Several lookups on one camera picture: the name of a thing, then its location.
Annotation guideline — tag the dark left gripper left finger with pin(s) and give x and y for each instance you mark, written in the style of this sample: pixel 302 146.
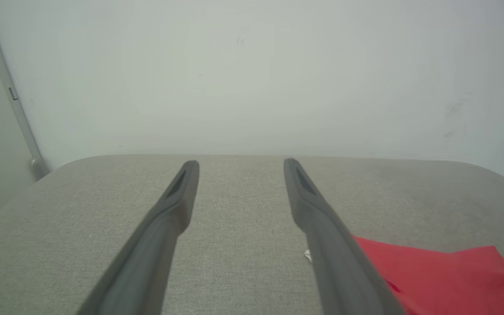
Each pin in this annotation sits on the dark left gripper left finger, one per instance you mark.
pixel 155 258

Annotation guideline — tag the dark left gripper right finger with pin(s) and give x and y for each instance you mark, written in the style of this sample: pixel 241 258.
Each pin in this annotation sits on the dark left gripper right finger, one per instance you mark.
pixel 335 262

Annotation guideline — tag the red white jersey garment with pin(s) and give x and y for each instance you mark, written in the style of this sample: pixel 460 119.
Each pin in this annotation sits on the red white jersey garment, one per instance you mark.
pixel 453 284

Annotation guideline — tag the grey wall pipe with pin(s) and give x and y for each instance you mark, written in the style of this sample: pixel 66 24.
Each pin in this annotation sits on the grey wall pipe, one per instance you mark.
pixel 20 118

